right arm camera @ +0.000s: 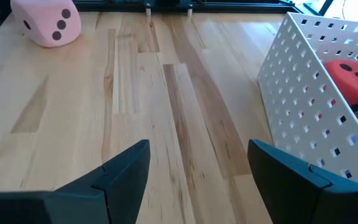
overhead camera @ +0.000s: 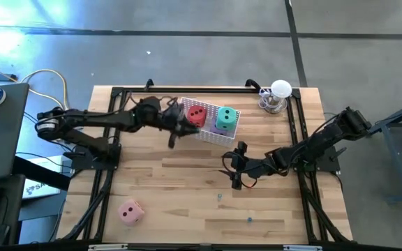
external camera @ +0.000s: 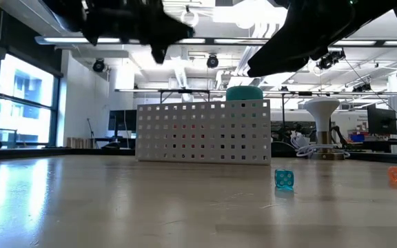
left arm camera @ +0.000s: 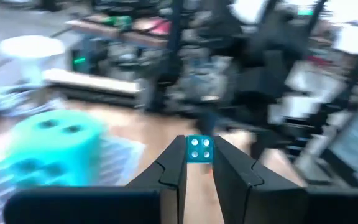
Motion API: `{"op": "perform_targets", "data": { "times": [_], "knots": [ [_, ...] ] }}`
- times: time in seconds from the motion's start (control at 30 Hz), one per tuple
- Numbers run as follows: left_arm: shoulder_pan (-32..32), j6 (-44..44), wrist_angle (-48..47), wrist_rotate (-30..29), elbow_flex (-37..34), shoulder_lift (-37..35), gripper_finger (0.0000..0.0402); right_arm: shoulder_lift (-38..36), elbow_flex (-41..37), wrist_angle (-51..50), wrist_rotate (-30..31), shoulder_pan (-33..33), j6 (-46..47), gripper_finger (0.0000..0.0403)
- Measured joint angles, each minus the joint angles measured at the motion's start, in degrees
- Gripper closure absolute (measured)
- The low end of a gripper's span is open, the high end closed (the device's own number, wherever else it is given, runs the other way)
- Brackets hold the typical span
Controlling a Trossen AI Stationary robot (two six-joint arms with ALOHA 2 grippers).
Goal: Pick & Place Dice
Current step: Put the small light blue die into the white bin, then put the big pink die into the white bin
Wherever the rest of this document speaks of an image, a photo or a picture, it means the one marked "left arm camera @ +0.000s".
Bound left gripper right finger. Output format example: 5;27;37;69
212;135;358;224

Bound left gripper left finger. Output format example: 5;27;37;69
3;134;188;224

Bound small blue translucent die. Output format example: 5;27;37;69
185;134;214;164

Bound large teal foam die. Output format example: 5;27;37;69
0;108;107;189

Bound white perforated basket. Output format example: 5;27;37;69
0;133;146;224

